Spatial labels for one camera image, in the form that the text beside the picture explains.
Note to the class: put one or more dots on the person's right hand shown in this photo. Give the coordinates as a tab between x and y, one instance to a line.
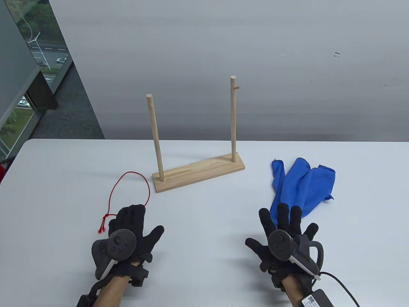
282	217

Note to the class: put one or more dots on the person's left hand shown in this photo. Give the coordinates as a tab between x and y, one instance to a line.
140	220

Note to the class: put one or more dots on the blue towel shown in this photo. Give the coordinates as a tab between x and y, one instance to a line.
303	185

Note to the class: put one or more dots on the wooden rack with posts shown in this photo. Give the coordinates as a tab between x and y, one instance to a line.
198	174

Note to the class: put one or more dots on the dark grey right controller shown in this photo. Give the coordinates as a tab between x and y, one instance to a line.
279	244

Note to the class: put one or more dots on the dark grey controller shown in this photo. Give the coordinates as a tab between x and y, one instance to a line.
119	241
279	244

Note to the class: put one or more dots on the dark grey left controller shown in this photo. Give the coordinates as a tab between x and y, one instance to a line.
119	241

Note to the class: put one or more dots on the red chair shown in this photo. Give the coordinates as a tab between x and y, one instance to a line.
1	174

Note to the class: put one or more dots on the dark grey window pillar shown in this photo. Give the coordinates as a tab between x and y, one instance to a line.
41	92

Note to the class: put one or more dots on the glass window with street view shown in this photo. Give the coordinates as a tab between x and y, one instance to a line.
44	48

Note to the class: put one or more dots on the frosted glass panel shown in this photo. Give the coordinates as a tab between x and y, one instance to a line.
12	64

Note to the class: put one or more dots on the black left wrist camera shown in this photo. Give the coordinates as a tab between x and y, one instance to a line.
140	275

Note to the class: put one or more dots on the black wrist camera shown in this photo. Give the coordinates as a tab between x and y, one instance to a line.
278	281
140	275

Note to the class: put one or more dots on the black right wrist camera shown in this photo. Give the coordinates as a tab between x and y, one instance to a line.
278	281

